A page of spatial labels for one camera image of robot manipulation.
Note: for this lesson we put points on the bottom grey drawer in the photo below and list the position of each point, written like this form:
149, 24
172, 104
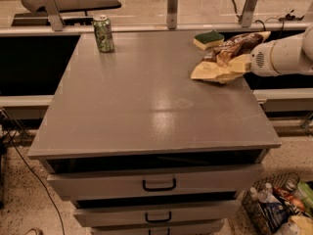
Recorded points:
189, 228

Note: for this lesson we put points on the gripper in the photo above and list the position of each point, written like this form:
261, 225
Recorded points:
260, 60

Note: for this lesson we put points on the grey drawer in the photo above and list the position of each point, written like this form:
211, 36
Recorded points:
99, 185
156, 214
189, 228

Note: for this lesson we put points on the right metal bracket post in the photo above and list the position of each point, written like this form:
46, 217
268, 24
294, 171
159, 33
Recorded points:
246, 17

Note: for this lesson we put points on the blue snack bag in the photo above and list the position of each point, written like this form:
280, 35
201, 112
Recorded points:
275, 214

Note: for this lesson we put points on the wire mesh basket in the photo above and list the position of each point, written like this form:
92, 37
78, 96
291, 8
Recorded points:
252, 205

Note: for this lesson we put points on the top grey drawer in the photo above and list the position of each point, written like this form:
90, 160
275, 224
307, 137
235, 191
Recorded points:
99, 185

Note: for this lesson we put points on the green and yellow sponge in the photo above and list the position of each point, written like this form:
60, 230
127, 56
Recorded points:
208, 39

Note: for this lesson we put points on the red snack package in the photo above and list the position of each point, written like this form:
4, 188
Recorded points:
289, 196

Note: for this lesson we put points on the middle grey drawer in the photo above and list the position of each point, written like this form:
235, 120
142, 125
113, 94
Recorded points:
156, 214

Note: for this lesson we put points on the middle metal bracket post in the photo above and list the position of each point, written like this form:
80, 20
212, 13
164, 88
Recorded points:
171, 15

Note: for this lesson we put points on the green soda can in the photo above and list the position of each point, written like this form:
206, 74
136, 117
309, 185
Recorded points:
103, 33

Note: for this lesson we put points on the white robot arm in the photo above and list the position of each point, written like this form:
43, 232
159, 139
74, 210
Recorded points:
289, 55

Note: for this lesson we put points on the metal bracket post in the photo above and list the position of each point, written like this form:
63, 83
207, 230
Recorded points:
246, 17
171, 15
55, 20

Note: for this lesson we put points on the grey drawer cabinet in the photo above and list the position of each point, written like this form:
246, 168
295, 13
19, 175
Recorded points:
137, 108

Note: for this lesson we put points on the clear plastic water bottle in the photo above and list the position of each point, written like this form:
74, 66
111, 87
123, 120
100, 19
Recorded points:
265, 195

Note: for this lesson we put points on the brown sea salt chip bag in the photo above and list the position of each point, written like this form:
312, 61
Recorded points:
214, 66

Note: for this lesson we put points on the left metal bracket post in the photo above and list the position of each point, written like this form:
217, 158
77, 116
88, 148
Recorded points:
55, 20

